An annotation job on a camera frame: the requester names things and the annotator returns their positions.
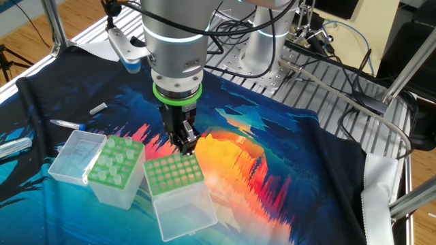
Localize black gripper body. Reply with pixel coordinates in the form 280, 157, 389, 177
158, 101, 199, 137

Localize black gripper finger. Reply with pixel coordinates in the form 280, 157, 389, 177
168, 131, 185, 154
178, 120, 202, 157

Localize clear box green tip rack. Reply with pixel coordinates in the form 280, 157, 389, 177
143, 149, 219, 242
47, 129, 146, 210

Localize slim blue-capped conical tube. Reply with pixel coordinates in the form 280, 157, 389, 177
50, 118, 87, 131

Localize printed sunset landscape cloth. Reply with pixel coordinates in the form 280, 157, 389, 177
0, 46, 399, 245

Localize silver metal clamp stand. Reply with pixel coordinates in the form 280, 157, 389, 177
292, 0, 337, 48

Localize black tripod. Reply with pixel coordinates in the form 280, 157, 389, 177
0, 44, 35, 84

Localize small black box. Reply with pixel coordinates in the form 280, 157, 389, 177
313, 0, 359, 20

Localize black office chair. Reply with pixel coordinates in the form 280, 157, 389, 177
376, 0, 436, 103

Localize green flange adapter ring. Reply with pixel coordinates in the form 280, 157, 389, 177
152, 81, 204, 107

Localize wrist camera on silver bracket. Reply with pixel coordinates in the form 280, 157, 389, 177
107, 26, 153, 75

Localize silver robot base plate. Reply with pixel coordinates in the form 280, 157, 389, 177
213, 44, 300, 91

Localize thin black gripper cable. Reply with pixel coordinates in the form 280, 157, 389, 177
204, 8, 277, 80

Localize black camera cable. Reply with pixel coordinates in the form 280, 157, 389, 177
101, 0, 299, 37

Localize grey cable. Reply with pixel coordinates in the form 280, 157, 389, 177
278, 57, 414, 154

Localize thin black floor cable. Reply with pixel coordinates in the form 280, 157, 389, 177
12, 0, 51, 48

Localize black cable with adapter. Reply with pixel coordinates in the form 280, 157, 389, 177
285, 40, 418, 161

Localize blue cable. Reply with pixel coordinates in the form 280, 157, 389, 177
322, 19, 375, 76

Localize slanted aluminium frame post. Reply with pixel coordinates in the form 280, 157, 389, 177
379, 29, 436, 105

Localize aluminium frame beam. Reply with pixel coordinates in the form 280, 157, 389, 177
389, 176, 436, 221

